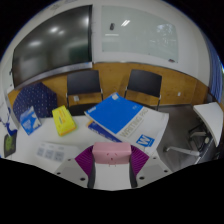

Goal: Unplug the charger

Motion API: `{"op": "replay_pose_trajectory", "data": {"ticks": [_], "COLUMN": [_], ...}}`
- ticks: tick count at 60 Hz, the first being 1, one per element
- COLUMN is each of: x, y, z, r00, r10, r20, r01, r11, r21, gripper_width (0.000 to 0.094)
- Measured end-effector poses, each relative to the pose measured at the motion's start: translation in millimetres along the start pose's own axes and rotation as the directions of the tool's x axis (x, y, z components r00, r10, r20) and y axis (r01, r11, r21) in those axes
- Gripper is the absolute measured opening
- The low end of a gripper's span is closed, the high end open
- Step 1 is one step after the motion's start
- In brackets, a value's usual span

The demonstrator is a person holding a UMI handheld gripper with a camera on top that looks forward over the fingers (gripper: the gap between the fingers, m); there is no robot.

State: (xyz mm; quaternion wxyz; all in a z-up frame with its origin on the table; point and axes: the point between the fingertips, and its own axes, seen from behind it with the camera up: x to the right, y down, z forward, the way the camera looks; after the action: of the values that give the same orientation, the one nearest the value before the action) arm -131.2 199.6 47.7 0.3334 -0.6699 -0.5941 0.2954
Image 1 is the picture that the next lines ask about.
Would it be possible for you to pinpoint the white power strip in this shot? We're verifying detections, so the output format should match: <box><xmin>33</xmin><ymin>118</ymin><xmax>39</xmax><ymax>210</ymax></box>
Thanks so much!
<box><xmin>34</xmin><ymin>141</ymin><xmax>80</xmax><ymax>164</ymax></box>

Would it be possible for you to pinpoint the yellow box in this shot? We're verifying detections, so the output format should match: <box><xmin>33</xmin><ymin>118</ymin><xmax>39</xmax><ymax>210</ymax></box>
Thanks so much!
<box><xmin>51</xmin><ymin>104</ymin><xmax>78</xmax><ymax>137</ymax></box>

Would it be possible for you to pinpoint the pink charger block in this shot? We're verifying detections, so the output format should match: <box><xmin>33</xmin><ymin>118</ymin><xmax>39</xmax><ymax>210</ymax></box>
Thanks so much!
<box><xmin>91</xmin><ymin>141</ymin><xmax>133</xmax><ymax>166</ymax></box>

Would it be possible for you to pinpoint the black mouse pad green print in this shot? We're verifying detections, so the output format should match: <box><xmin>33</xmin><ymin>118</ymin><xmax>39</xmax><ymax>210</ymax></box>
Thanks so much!
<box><xmin>2</xmin><ymin>132</ymin><xmax>18</xmax><ymax>159</ymax></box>

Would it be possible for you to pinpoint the blue tissue box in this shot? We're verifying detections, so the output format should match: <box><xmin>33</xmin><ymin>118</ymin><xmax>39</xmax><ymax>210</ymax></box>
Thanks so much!
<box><xmin>18</xmin><ymin>105</ymin><xmax>43</xmax><ymax>136</ymax></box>

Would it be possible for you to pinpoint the blue curtain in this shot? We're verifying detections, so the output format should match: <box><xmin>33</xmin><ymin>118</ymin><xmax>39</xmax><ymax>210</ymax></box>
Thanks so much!
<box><xmin>207</xmin><ymin>39</ymin><xmax>224</xmax><ymax>105</ymax></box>

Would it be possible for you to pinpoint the black chair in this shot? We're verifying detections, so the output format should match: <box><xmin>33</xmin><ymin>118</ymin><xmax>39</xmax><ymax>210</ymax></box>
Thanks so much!
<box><xmin>65</xmin><ymin>69</ymin><xmax>104</xmax><ymax>114</ymax></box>
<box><xmin>124</xmin><ymin>68</ymin><xmax>163</xmax><ymax>111</ymax></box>

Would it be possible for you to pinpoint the blue and white writing pad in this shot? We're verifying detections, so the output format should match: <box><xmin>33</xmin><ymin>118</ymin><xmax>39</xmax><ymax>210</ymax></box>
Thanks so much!
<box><xmin>83</xmin><ymin>92</ymin><xmax>170</xmax><ymax>157</ymax></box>

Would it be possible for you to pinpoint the white side table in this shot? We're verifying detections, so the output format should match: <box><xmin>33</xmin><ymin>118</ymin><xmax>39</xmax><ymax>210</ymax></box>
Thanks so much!
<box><xmin>163</xmin><ymin>101</ymin><xmax>224</xmax><ymax>164</ymax></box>

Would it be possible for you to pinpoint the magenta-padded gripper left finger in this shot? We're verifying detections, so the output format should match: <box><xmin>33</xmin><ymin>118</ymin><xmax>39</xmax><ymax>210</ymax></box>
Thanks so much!
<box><xmin>54</xmin><ymin>145</ymin><xmax>97</xmax><ymax>190</ymax></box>

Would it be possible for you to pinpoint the blue dotted chair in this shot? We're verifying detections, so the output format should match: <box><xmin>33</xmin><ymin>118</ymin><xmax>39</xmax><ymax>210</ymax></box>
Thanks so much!
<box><xmin>12</xmin><ymin>81</ymin><xmax>59</xmax><ymax>123</ymax></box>

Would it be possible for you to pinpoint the dark blue notebook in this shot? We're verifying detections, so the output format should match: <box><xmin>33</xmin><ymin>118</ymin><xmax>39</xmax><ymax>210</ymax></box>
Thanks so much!
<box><xmin>86</xmin><ymin>120</ymin><xmax>123</xmax><ymax>144</ymax></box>

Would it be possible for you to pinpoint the large glass whiteboard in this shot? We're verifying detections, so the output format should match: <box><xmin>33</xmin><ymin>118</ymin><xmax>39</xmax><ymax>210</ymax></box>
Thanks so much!
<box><xmin>100</xmin><ymin>5</ymin><xmax>180</xmax><ymax>64</ymax></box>

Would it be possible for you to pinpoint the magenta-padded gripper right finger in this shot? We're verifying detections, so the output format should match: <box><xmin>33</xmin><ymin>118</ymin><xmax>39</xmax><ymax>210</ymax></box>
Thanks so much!
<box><xmin>127</xmin><ymin>145</ymin><xmax>173</xmax><ymax>189</ymax></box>

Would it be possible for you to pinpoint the large black wall screen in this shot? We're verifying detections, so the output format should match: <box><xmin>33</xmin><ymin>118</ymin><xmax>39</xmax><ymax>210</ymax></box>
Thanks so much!
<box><xmin>11</xmin><ymin>4</ymin><xmax>94</xmax><ymax>90</ymax></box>

